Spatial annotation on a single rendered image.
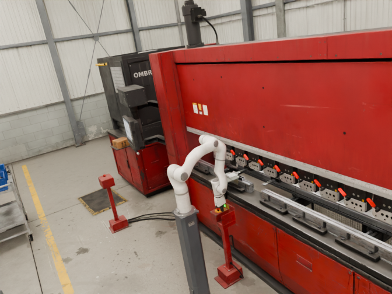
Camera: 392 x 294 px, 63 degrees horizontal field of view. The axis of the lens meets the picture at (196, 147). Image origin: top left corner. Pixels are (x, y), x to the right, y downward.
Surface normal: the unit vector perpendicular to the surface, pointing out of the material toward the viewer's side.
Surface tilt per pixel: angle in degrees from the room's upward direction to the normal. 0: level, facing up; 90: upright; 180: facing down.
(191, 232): 90
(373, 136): 90
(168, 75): 90
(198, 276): 90
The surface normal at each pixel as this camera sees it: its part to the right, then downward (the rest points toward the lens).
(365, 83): -0.84, 0.29
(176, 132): 0.51, 0.21
